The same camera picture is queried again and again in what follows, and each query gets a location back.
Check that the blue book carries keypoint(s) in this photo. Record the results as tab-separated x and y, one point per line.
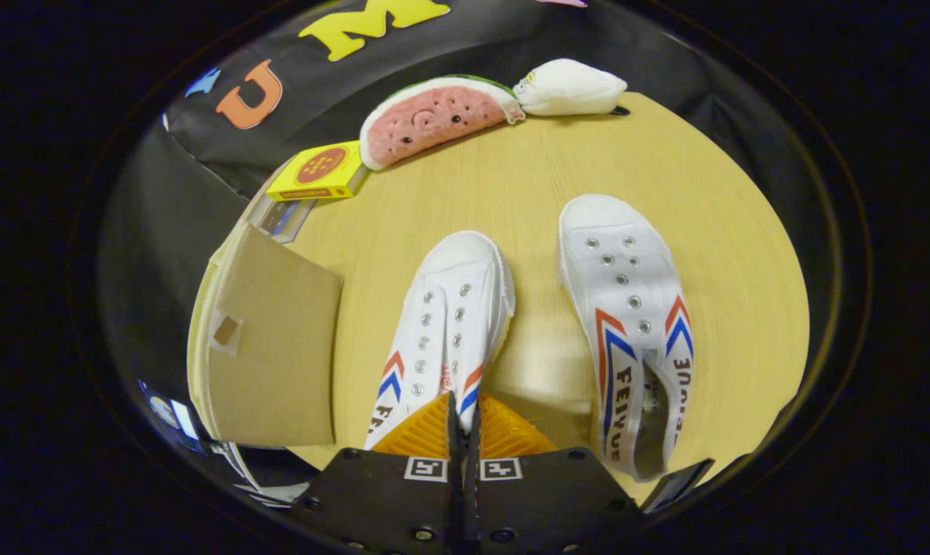
288	217

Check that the white canvas shoe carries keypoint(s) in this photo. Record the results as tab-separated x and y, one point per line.
627	308
446	324

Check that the cream storage box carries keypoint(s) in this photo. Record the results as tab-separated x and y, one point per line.
276	347

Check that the black table edge bracket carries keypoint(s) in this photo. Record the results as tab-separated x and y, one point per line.
677	482

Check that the white plush toy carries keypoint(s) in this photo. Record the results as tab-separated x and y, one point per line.
569	89

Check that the yellow book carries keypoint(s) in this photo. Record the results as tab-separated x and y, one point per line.
318	169

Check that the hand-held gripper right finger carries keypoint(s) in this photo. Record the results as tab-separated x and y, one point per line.
546	501

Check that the glossy blue packet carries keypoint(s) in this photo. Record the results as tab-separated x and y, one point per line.
164	408

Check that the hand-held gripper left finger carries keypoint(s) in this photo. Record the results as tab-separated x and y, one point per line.
392	501

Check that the watermelon slice plush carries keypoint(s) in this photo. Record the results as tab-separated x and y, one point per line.
434	119

